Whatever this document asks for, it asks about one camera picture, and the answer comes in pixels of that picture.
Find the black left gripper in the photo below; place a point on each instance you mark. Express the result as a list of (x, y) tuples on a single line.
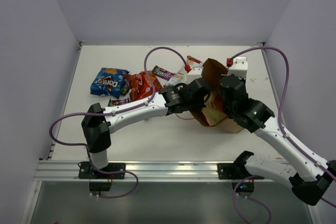
[(197, 85)]

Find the brown paper bag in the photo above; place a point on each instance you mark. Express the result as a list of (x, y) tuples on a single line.
[(212, 72)]

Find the red snack bag with barcode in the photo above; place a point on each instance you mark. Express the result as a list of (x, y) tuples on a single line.
[(180, 76)]

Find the brown m&m's packet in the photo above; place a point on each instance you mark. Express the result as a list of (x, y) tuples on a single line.
[(125, 88), (112, 102), (162, 73)]

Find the red white snack packet bottom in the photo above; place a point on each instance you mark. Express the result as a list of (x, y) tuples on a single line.
[(140, 86)]

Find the brown M&M's packet front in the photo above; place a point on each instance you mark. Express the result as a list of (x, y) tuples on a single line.
[(112, 102)]

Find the blue snack packet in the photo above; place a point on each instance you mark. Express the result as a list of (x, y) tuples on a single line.
[(108, 81)]

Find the red and beige snack bag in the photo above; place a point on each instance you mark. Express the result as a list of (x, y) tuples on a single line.
[(213, 113)]

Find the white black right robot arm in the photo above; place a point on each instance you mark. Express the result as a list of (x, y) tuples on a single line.
[(307, 174)]

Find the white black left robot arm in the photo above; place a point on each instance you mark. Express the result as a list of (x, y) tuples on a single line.
[(99, 123)]

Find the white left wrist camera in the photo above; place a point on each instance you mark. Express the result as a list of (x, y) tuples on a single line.
[(194, 74)]

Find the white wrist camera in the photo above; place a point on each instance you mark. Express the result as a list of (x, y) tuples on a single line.
[(237, 67), (194, 74)]

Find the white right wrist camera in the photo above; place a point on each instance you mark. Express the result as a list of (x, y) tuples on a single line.
[(237, 67)]

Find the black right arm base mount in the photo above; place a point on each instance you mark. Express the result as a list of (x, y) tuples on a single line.
[(236, 171)]

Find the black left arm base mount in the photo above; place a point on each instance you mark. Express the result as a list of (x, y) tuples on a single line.
[(99, 182)]

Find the aluminium front rail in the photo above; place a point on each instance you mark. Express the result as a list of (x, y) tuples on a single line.
[(145, 171)]

